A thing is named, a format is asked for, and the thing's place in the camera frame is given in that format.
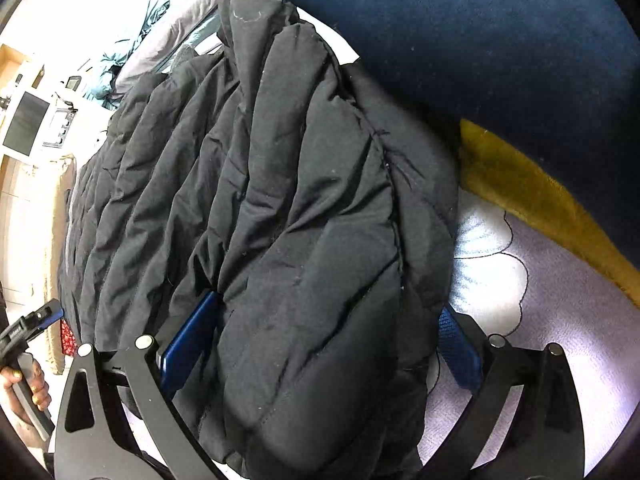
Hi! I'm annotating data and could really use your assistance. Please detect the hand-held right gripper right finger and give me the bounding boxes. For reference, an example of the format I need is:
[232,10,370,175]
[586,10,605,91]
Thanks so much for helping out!
[417,304,587,480]

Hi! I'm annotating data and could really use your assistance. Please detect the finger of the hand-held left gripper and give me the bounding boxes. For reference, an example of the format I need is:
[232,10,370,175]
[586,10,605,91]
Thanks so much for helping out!
[0,298,64,358]

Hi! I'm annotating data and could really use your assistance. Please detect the white microwave oven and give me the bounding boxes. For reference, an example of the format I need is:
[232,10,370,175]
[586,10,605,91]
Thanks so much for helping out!
[0,87,79,159]

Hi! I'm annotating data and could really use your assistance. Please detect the person's left hand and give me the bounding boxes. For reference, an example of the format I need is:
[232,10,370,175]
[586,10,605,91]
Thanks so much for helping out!
[0,360,52,425]

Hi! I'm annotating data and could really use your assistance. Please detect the purple printed bedsheet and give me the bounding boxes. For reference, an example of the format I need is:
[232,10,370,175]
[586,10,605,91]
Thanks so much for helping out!
[117,187,640,476]

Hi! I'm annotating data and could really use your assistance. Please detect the black puffer jacket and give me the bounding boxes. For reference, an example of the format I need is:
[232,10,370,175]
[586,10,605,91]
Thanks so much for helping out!
[56,0,462,480]

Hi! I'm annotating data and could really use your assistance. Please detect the small red patterned cloth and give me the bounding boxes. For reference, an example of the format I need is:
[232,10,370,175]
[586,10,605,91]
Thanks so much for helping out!
[58,320,79,359]

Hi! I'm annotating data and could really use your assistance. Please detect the beige fringed cloth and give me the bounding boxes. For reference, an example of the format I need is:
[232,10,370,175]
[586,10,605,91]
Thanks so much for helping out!
[42,154,77,377]

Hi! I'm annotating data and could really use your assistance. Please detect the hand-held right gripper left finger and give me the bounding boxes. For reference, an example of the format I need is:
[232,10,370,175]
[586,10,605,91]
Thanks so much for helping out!
[52,291,224,480]

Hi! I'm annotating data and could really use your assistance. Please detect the navy blanket with yellow lining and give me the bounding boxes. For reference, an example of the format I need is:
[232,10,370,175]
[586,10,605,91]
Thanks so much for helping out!
[279,0,640,307]

